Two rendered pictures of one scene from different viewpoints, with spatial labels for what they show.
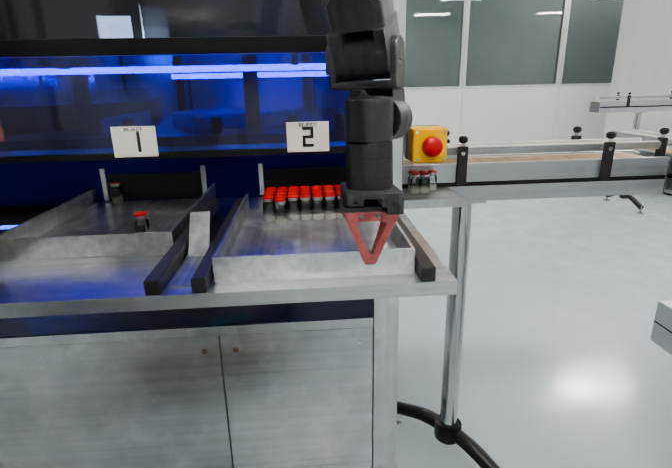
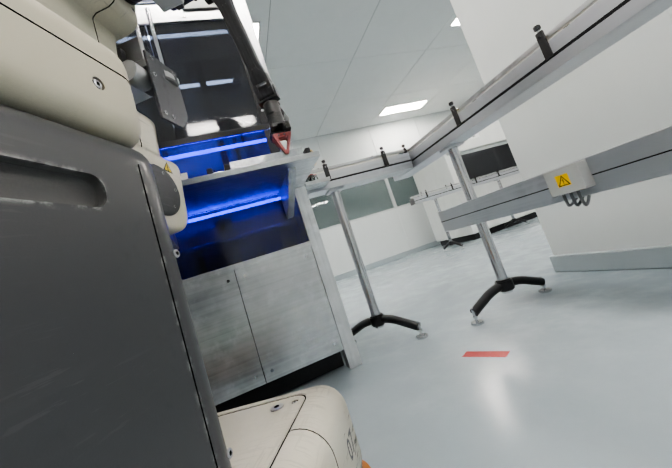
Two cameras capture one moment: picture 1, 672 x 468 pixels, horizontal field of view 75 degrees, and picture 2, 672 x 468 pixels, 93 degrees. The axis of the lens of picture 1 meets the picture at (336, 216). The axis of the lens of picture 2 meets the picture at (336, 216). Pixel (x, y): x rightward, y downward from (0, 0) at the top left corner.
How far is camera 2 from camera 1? 0.85 m
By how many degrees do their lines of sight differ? 27
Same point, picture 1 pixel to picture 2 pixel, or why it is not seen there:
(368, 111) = (270, 103)
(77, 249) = not seen: hidden behind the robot
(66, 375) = not seen: hidden behind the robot
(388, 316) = (316, 238)
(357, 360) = (309, 266)
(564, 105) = (404, 217)
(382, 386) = (326, 278)
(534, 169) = (357, 168)
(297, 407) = (286, 303)
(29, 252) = not seen: hidden behind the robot
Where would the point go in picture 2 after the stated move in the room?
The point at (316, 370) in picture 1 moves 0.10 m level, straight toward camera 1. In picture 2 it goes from (290, 277) to (293, 277)
